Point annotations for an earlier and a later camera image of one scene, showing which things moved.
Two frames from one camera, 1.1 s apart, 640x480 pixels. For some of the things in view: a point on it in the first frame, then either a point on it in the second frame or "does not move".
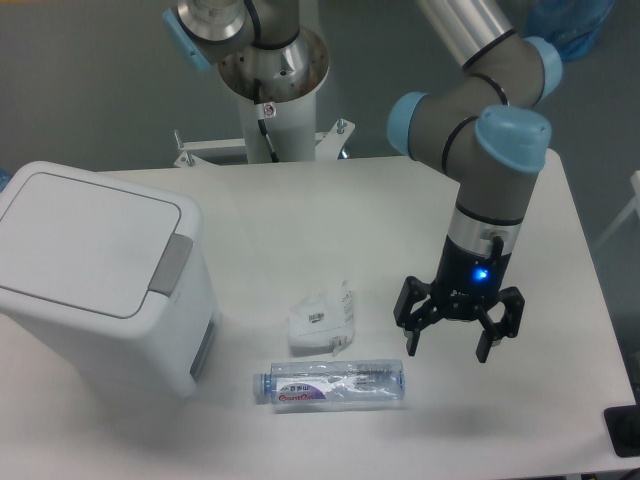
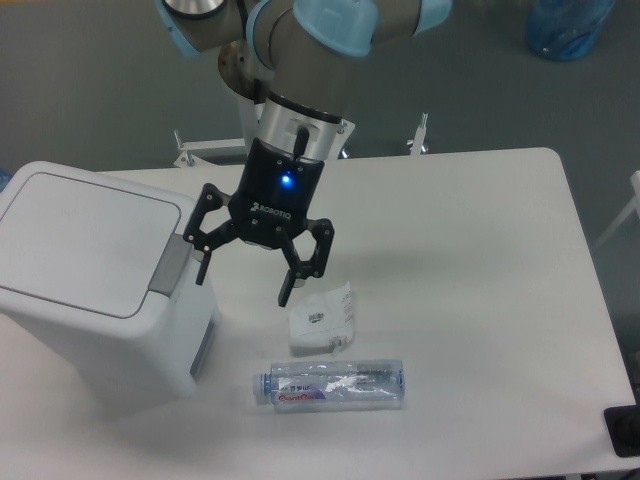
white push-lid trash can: x=110 y=266 does not move
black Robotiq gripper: x=467 y=278 to x=268 y=207
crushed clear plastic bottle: x=330 y=385 does not move
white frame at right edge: x=635 y=181 does not move
